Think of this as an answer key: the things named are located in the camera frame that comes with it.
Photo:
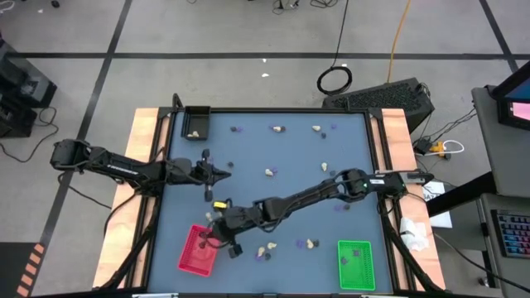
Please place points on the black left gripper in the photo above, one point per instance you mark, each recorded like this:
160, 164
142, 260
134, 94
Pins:
203, 174

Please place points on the yellow tape tag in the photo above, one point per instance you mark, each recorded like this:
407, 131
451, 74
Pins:
219, 204

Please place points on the black mesh bin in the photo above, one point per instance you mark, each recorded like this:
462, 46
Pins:
203, 120

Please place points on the black chair castor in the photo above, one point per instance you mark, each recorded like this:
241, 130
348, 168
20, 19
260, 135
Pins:
55, 3

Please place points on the green plastic basket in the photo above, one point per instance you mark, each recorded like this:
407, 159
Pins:
356, 277

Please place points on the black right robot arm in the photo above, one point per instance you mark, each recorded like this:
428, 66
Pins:
306, 196

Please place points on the black power adapter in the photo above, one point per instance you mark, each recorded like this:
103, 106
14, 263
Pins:
422, 146

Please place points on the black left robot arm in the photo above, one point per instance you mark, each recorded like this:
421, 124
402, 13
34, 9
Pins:
124, 169

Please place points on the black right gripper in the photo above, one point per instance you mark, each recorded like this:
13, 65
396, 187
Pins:
234, 223

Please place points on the black desk leg bar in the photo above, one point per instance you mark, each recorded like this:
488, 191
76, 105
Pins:
459, 194

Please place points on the grey desk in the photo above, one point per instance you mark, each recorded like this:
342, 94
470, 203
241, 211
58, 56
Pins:
497, 157
488, 248

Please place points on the black computer tower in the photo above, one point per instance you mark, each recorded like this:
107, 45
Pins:
381, 99

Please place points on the yellow power plug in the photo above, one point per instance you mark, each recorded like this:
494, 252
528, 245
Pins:
438, 147

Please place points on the white paper sheet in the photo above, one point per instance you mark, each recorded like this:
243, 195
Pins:
435, 192

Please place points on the wooden side board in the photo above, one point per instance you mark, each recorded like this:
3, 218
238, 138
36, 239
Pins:
397, 124
136, 124

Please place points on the backlit keyboard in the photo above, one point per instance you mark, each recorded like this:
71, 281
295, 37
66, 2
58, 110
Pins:
513, 234

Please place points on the computer monitor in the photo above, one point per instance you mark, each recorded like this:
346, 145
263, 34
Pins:
517, 109

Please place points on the black support strut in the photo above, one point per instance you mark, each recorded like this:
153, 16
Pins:
122, 268
412, 265

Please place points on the black mat orange stripes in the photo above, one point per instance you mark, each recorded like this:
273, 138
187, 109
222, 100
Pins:
12, 273

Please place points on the black equipment stack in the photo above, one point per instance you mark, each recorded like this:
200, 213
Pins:
20, 95

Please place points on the red plastic basket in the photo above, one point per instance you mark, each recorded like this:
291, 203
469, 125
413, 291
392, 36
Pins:
194, 260

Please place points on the white crumpled cloth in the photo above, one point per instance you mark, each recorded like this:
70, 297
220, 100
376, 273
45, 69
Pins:
412, 234

